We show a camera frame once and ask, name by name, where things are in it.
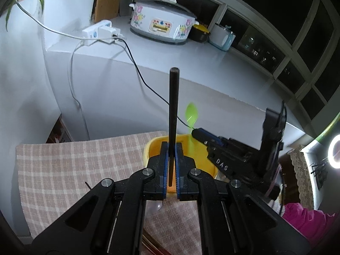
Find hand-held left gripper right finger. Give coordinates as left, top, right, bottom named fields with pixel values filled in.
left=175, top=142, right=311, bottom=255

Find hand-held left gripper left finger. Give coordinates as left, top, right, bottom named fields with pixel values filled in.
left=30, top=141, right=170, bottom=255

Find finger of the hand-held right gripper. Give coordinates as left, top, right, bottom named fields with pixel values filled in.
left=191, top=128, right=260, bottom=180

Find yellow plastic cup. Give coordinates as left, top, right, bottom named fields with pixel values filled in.
left=143, top=135, right=217, bottom=193

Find green plastic spoon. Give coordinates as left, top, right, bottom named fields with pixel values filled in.
left=185, top=103, right=198, bottom=136

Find black chopstick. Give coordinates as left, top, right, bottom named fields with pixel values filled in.
left=168, top=68, right=180, bottom=187

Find beige lace cloth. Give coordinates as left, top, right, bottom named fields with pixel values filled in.
left=289, top=145, right=315, bottom=210

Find clear plastic spoon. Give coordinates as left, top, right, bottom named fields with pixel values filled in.
left=146, top=200, right=163, bottom=215

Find black metal clips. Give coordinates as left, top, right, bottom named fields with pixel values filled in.
left=310, top=162, right=330, bottom=190

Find pink cloth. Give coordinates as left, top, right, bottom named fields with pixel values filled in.
left=281, top=203, right=338, bottom=248

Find pink checkered tablecloth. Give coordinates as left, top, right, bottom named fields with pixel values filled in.
left=15, top=131, right=213, bottom=255

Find light blue appliance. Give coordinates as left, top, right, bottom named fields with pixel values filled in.
left=208, top=23, right=236, bottom=51

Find black and yellow pot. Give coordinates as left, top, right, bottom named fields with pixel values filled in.
left=190, top=24, right=211, bottom=43

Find white floral cooker pot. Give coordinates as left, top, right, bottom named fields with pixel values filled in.
left=129, top=0, right=200, bottom=44

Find white charger plug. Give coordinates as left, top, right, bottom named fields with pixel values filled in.
left=98, top=20, right=124, bottom=43

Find white power strip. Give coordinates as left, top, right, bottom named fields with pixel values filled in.
left=82, top=26, right=117, bottom=46

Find grey cutting board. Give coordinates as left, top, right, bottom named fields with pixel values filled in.
left=119, top=0, right=134, bottom=17

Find ring light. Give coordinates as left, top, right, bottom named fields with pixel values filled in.
left=327, top=134, right=340, bottom=169

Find black cable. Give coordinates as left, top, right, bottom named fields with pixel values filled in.
left=115, top=38, right=195, bottom=129

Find white cable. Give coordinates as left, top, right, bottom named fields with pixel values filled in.
left=69, top=40, right=90, bottom=140
left=15, top=0, right=86, bottom=40

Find grey window frame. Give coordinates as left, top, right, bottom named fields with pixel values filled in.
left=138, top=0, right=340, bottom=129

